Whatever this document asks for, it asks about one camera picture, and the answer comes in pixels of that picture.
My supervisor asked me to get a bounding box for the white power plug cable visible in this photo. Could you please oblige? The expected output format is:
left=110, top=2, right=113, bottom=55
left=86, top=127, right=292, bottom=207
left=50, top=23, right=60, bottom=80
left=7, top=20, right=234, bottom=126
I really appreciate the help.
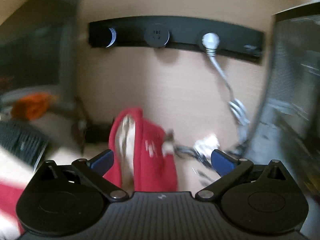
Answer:
left=201, top=32, right=251, bottom=145

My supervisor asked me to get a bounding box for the crumpled white paper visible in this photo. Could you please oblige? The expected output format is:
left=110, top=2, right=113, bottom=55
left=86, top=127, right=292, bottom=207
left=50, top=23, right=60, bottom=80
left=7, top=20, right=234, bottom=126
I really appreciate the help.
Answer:
left=193, top=133, right=220, bottom=158

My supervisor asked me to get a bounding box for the red hooded sweater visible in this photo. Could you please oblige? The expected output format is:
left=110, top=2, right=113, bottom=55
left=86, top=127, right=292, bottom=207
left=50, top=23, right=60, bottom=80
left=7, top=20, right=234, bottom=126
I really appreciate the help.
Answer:
left=1, top=108, right=180, bottom=239

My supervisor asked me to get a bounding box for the black desk socket strip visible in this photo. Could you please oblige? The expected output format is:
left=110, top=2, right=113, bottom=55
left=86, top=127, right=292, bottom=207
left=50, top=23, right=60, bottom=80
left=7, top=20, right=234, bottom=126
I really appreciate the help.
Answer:
left=88, top=16, right=264, bottom=64

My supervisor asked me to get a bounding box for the orange object behind monitor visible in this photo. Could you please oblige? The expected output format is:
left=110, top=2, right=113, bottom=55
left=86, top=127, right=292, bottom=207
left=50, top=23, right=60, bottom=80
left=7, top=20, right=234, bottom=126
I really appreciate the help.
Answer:
left=10, top=92, right=58, bottom=121

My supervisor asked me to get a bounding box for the black keyboard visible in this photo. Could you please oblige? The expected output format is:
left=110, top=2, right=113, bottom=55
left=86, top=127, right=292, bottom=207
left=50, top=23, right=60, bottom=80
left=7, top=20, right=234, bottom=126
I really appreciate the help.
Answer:
left=1, top=120, right=50, bottom=170

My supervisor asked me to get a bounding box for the black cable bundle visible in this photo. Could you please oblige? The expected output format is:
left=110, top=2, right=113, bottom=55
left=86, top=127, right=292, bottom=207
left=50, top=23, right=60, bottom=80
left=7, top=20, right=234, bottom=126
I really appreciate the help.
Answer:
left=172, top=139, right=249, bottom=181

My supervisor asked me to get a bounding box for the large black monitor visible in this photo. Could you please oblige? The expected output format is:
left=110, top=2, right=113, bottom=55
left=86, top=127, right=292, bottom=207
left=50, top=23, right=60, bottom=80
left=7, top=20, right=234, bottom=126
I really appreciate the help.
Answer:
left=0, top=0, right=83, bottom=113

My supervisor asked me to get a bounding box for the black computer case glass panel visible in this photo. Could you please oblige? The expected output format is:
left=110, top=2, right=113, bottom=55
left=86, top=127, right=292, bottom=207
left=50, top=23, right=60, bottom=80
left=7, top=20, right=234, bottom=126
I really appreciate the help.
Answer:
left=243, top=2, right=320, bottom=196

